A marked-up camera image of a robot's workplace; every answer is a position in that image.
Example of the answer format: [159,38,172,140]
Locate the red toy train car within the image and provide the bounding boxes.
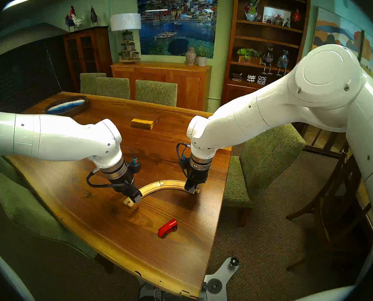
[157,219,178,238]

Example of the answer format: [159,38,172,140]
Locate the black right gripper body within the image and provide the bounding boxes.
[186,169,211,187]

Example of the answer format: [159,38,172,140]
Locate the long legged bird figurine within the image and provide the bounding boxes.
[276,50,289,76]
[262,47,274,74]

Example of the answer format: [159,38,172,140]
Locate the rectangular wooden block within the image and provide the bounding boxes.
[131,113,161,130]

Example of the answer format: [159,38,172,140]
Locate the framed text sign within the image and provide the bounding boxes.
[262,6,292,25]

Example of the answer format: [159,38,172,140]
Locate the dark wood glass cabinet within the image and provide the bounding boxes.
[63,26,113,92]

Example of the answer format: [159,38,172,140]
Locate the white left shoulder shell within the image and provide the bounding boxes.
[0,237,36,301]

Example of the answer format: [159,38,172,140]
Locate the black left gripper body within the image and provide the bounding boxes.
[113,172,142,203]

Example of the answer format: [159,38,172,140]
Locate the green upholstered chair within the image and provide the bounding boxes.
[135,80,178,107]
[0,156,98,259]
[223,123,306,228]
[80,73,107,95]
[96,77,131,100]

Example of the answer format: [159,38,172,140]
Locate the succulents in wooden planter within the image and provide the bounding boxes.
[237,48,263,65]

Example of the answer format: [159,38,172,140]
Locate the curved wooden train track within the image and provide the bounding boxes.
[124,180,163,208]
[160,180,200,194]

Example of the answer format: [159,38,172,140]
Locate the tall wooden bookshelf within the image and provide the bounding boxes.
[221,0,312,106]

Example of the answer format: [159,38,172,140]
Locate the white lamp shade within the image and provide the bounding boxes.
[110,13,142,32]

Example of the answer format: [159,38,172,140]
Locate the plant in white pot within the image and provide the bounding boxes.
[196,45,209,67]

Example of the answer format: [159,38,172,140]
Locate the black braided cable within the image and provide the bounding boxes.
[86,169,119,188]
[176,142,192,179]

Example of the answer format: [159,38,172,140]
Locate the dark table leg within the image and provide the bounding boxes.
[95,254,115,274]

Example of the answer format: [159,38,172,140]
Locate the dark glass door console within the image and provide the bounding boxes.
[301,122,350,156]

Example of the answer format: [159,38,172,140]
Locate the blue rooster figurine red comb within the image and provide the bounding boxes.
[65,6,77,32]

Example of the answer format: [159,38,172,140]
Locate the tiered stand with succulents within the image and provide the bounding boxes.
[118,29,141,63]

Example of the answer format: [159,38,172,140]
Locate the white rooster figurine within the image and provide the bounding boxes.
[72,12,90,29]

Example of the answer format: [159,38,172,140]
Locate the light wood sideboard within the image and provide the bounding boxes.
[111,61,213,112]

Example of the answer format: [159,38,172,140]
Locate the harbour town painting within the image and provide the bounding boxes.
[137,0,219,59]

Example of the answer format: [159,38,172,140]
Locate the ceiling light panel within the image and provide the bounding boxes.
[2,0,37,11]

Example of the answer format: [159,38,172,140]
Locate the dark window blind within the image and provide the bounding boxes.
[0,37,74,113]

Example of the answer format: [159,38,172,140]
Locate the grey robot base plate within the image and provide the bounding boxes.
[138,257,240,301]

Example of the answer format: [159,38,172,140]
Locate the dark wooden chair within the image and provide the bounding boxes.
[285,153,373,271]

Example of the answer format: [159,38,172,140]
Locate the colourful ceramic figurine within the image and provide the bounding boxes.
[244,0,260,22]

